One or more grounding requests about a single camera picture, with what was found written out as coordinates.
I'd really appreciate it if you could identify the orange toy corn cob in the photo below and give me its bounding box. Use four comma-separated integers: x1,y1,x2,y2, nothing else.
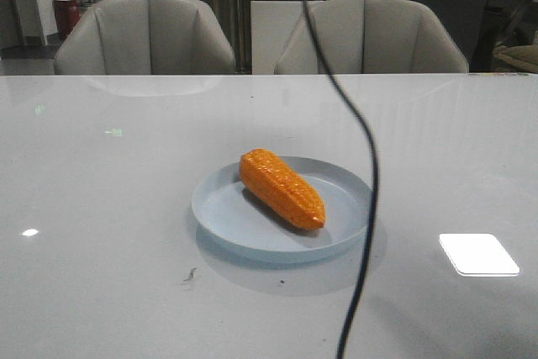
239,149,325,230

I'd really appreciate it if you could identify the light blue round plate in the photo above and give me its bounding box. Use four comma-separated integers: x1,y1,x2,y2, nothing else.
191,156,377,267

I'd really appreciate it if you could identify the white cabinet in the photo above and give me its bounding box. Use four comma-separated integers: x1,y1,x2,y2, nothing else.
250,0,302,75

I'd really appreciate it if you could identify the right beige upholstered chair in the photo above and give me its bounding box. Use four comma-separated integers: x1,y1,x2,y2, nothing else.
274,0,468,75

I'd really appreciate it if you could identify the beige upholstered chair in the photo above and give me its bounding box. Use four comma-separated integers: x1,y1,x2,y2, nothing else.
54,0,235,76
274,0,468,75

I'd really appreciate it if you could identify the left beige upholstered chair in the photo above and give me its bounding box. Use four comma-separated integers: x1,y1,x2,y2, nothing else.
54,0,235,76

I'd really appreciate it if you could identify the dark side chair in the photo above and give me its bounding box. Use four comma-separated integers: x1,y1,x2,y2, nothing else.
470,0,537,73

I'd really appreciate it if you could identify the beige cushion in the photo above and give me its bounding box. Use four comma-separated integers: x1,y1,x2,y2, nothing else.
493,45,537,73

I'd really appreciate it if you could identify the red trash bin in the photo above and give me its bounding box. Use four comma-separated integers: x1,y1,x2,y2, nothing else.
53,0,80,40

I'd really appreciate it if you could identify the black hanging cable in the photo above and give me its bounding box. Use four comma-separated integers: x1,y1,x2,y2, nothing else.
301,0,382,359

